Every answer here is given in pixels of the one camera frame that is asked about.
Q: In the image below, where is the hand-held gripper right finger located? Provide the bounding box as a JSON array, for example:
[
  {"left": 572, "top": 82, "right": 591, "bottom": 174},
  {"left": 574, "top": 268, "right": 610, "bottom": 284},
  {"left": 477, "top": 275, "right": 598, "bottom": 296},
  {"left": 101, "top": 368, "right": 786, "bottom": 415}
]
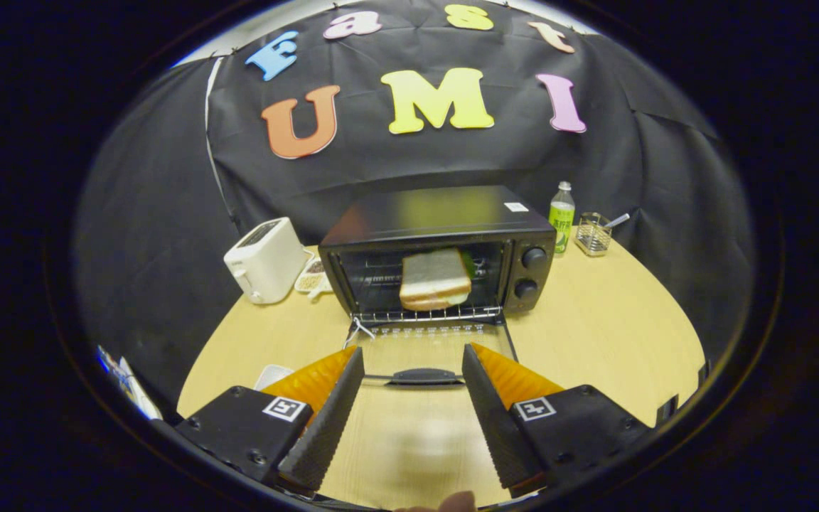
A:
[{"left": 461, "top": 343, "right": 653, "bottom": 498}]

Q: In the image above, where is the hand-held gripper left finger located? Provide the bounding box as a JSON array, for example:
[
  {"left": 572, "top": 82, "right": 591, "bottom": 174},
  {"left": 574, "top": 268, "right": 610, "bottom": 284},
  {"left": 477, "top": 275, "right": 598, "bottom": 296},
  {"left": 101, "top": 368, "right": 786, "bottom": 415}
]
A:
[{"left": 175, "top": 346, "right": 366, "bottom": 493}]

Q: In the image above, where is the sandwich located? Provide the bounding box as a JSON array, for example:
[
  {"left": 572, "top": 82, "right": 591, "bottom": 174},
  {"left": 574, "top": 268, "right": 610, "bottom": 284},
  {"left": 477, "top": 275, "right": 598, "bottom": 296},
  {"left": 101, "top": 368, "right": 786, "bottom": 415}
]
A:
[{"left": 400, "top": 247, "right": 476, "bottom": 312}]

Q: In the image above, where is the black toaster oven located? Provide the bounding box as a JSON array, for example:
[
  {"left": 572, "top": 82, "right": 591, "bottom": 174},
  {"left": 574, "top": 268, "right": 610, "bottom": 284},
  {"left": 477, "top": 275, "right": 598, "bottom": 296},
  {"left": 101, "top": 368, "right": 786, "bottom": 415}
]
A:
[{"left": 318, "top": 186, "right": 558, "bottom": 388}]

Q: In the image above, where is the white pop-up toaster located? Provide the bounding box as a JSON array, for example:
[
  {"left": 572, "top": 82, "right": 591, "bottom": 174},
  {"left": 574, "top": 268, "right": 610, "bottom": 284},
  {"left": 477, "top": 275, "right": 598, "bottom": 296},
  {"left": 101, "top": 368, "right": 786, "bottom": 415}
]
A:
[{"left": 223, "top": 217, "right": 309, "bottom": 305}]

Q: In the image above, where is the white rectangular tray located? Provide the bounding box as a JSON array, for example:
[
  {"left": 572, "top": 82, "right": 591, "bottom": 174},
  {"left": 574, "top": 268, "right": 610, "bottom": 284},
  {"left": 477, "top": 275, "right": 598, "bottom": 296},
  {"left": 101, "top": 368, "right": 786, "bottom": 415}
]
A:
[{"left": 254, "top": 364, "right": 295, "bottom": 393}]

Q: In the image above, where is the divided dish of grains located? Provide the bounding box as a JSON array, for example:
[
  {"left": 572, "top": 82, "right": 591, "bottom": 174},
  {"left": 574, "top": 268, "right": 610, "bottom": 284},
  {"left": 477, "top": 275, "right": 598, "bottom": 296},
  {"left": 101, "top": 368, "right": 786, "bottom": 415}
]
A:
[{"left": 294, "top": 254, "right": 333, "bottom": 300}]

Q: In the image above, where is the white paper sheet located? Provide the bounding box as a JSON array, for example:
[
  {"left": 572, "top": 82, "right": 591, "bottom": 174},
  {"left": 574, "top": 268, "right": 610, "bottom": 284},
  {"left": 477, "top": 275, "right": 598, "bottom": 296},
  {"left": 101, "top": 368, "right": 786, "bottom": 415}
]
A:
[{"left": 119, "top": 356, "right": 163, "bottom": 421}]

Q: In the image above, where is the green label drink bottle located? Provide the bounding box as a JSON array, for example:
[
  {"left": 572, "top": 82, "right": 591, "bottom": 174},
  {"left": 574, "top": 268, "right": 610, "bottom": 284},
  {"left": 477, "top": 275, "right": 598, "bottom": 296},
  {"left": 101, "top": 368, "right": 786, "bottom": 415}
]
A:
[{"left": 549, "top": 181, "right": 576, "bottom": 255}]

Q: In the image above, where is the blue printed box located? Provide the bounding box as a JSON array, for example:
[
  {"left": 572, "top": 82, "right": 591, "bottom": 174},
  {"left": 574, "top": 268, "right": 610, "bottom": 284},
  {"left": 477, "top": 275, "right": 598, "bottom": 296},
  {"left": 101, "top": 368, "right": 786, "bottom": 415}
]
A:
[{"left": 97, "top": 346, "right": 124, "bottom": 385}]

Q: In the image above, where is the white string tie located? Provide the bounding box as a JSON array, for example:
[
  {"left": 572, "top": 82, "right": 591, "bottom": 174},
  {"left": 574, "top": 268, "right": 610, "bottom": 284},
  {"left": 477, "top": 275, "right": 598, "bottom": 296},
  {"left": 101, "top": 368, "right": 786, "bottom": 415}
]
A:
[{"left": 343, "top": 317, "right": 377, "bottom": 350}]

